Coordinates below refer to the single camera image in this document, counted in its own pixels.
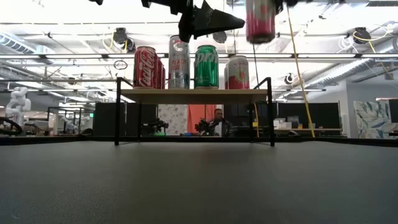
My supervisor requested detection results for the black metal desk frame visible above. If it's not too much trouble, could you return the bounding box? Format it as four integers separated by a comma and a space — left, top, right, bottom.
46, 106, 95, 136

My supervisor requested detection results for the black partition wall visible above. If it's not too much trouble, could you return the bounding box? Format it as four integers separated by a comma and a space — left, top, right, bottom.
92, 102, 158, 137
223, 102, 342, 130

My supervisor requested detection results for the white speckled panel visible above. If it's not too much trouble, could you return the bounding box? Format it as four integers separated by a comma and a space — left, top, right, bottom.
157, 104, 189, 137

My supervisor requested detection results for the oval wire ring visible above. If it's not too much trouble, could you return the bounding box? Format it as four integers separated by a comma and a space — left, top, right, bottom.
113, 59, 129, 71

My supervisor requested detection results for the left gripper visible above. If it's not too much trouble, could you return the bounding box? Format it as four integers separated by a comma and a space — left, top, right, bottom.
141, 0, 246, 44

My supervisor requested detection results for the black shelf side panel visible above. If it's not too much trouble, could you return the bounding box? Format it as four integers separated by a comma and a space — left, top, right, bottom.
114, 77, 134, 147

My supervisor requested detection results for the person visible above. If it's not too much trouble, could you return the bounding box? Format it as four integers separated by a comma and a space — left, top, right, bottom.
208, 108, 234, 138

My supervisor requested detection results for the round dark ceiling fixture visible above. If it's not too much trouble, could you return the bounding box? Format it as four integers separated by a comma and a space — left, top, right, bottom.
353, 27, 372, 45
113, 27, 128, 44
212, 30, 228, 44

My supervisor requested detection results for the dark monitor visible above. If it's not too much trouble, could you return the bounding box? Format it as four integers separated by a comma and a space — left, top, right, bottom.
388, 98, 398, 124

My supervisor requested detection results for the green Sprite can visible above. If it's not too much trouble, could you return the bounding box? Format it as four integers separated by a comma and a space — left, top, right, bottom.
194, 44, 220, 90

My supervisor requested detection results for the yellow hanging cord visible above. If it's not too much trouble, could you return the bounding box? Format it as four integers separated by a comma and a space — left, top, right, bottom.
285, 4, 316, 139

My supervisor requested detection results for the yellow vertical cable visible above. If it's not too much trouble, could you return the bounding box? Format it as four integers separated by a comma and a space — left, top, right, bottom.
253, 102, 260, 138

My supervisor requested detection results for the thin black hanging wire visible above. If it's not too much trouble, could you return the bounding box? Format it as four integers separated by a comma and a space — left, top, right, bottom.
252, 43, 260, 91

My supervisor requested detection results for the red backdrop panel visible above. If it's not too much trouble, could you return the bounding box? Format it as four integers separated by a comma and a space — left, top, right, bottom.
187, 104, 218, 134

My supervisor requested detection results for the white robot figure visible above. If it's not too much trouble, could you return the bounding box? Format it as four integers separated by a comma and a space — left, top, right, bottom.
4, 86, 32, 127

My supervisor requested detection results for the blue white patterned panel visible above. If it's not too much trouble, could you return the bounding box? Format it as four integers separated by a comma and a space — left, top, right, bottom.
353, 100, 393, 139

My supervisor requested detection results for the black table frame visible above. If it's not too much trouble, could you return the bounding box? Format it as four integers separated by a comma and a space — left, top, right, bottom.
0, 135, 398, 147

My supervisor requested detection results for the black looped cable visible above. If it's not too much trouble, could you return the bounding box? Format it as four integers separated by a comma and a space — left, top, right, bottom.
0, 116, 23, 137

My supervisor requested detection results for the yellow ceiling cord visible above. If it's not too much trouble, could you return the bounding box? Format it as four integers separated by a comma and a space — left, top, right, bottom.
352, 24, 395, 80

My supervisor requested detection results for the wooden shelf board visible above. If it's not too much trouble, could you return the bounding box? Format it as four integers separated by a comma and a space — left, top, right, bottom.
120, 88, 269, 106

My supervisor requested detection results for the white box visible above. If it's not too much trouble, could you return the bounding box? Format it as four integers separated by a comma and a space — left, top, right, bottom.
273, 118, 293, 130

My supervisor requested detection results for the white Celsius Peach Vibe can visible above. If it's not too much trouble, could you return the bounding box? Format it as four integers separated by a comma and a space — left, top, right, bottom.
168, 34, 191, 90

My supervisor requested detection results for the white slotted ceiling duct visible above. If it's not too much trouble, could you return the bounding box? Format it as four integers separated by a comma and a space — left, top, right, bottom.
0, 32, 38, 55

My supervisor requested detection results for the ribbed silver ceiling duct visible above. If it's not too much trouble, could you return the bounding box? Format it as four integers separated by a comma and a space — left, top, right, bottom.
306, 57, 376, 90

